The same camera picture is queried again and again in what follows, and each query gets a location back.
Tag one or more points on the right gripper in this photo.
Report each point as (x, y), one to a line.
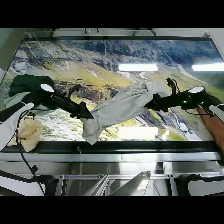
(155, 102)

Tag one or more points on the grey shirt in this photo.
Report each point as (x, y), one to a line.
(121, 108)

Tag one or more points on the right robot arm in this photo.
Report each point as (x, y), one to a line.
(196, 96)

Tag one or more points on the dark green garment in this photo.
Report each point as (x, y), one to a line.
(26, 85)

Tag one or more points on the brown garment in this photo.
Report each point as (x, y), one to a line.
(213, 128)

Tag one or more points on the cream garment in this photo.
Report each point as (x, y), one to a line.
(29, 131)

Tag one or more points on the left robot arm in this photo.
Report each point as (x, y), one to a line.
(13, 116)

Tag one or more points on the silver frame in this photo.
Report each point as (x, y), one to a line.
(113, 173)

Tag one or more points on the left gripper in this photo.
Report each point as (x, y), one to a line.
(81, 111)

